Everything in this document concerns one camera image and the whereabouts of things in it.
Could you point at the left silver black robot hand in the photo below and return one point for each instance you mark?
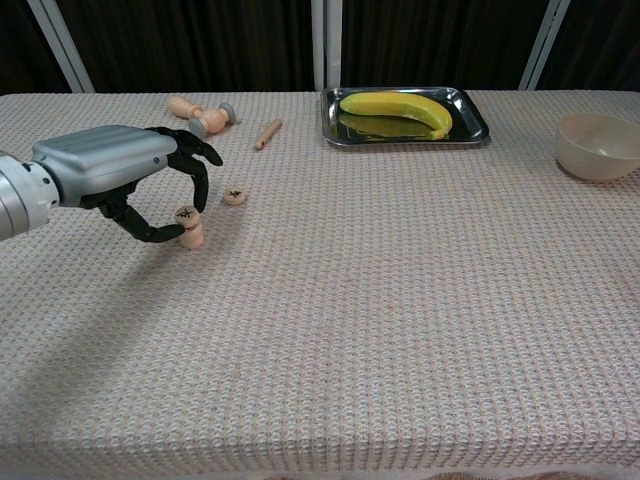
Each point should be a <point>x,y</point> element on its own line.
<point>100,160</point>

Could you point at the black-lettered wooden chess piece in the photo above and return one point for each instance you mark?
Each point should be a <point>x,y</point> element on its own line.
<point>235,196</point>
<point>186,215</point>

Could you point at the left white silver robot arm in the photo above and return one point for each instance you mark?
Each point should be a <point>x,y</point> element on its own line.
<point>20,195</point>

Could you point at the wooden toy hammer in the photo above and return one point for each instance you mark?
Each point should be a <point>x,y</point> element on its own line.
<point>215,120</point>

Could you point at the black curtain panel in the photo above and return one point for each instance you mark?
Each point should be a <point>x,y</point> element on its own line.
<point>20,45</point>
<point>600,45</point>
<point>440,45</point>
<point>200,45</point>

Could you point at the short wooden stick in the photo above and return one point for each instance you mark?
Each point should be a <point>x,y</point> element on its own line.
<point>267,135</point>

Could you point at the yellow banana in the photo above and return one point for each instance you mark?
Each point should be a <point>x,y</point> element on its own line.
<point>395,106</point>

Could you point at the beige woven tablecloth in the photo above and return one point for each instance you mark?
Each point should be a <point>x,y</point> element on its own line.
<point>400,300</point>

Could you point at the rectangular metal tray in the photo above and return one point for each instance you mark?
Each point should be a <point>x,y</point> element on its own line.
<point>467,122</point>

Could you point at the beige plastic bowl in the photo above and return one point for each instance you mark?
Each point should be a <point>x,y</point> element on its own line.
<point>595,150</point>

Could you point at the white partition frame post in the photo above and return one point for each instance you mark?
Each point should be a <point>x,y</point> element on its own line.
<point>62,45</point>
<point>318,50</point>
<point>544,45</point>

